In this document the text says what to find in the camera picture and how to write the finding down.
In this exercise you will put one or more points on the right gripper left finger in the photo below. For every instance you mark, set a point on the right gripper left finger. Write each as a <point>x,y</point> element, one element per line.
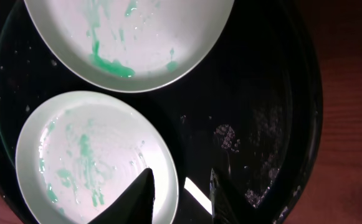
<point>134,205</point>

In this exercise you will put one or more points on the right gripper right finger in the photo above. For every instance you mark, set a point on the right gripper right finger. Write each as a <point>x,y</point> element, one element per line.
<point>228,206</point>

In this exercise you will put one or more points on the pale green plate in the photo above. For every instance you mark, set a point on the pale green plate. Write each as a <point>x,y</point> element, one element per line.
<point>130,46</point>
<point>78,151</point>

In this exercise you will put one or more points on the round black tray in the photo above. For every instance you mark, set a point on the round black tray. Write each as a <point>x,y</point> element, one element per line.
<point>252,108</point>

